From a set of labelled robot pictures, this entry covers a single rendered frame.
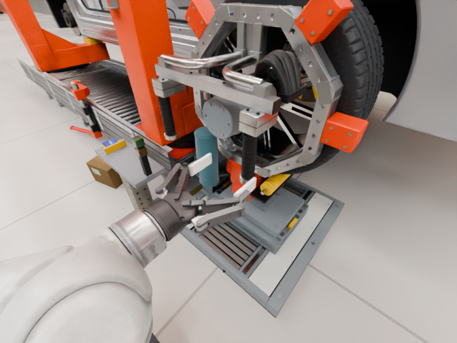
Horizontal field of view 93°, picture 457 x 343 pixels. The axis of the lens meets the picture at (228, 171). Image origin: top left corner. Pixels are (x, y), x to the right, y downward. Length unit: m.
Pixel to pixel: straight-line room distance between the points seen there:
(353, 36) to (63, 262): 0.69
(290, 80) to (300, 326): 1.04
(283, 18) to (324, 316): 1.18
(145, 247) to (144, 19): 0.85
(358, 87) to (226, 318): 1.05
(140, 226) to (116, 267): 0.19
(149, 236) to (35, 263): 0.18
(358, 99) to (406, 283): 1.09
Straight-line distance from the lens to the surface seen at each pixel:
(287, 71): 0.55
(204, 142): 0.82
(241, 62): 0.63
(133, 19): 1.01
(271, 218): 1.20
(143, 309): 0.20
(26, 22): 2.87
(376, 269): 1.51
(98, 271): 0.19
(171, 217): 0.40
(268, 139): 0.91
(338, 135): 0.66
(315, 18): 0.63
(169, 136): 0.79
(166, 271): 1.32
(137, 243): 0.38
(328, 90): 0.63
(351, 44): 0.70
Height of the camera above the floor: 1.16
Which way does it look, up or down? 41 degrees down
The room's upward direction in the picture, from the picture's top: straight up
